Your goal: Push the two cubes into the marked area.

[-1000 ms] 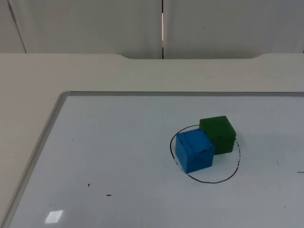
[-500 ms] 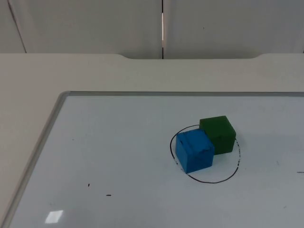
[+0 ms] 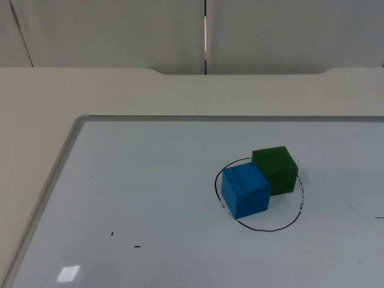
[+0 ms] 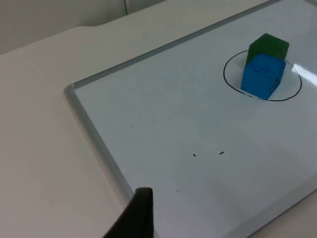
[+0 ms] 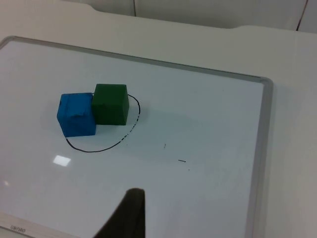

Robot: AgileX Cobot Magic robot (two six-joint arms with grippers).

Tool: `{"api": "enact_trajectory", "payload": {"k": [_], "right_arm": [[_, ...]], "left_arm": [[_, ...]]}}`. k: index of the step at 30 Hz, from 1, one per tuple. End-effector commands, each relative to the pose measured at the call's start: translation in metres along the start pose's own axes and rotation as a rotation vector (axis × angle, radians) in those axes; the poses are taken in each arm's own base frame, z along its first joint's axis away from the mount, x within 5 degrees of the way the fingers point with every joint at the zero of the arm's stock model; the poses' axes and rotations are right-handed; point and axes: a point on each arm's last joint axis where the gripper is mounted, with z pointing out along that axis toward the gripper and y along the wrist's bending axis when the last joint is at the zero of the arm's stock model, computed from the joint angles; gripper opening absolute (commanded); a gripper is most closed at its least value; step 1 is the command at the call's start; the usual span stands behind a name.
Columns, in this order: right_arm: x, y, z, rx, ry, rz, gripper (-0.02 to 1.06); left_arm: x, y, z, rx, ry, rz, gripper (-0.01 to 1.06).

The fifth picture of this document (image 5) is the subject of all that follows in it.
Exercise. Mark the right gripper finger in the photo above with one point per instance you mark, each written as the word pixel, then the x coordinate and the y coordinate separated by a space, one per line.
pixel 128 218

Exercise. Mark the green cube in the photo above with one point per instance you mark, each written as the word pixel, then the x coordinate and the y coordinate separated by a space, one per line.
pixel 110 105

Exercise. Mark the blue cube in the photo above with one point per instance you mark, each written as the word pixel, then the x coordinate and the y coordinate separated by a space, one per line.
pixel 75 116

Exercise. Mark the grey-framed whiteboard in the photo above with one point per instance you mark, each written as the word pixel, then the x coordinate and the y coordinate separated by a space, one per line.
pixel 173 138

